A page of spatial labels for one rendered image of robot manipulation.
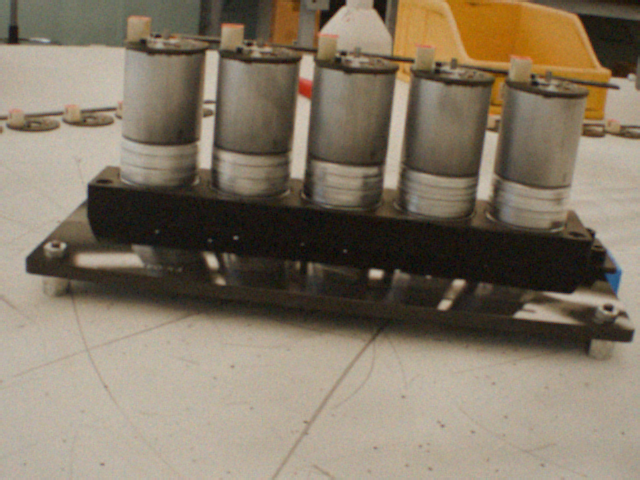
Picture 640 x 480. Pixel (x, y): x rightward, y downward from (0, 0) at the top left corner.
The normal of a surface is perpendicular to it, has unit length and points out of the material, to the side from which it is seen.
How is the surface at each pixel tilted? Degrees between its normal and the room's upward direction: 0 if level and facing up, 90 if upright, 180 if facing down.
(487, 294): 0
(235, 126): 90
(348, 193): 90
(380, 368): 0
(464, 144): 90
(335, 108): 90
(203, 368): 0
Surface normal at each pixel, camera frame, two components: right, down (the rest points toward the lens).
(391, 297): 0.09, -0.94
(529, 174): -0.37, 0.29
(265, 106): 0.23, 0.36
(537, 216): -0.03, 0.34
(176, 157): 0.47, 0.34
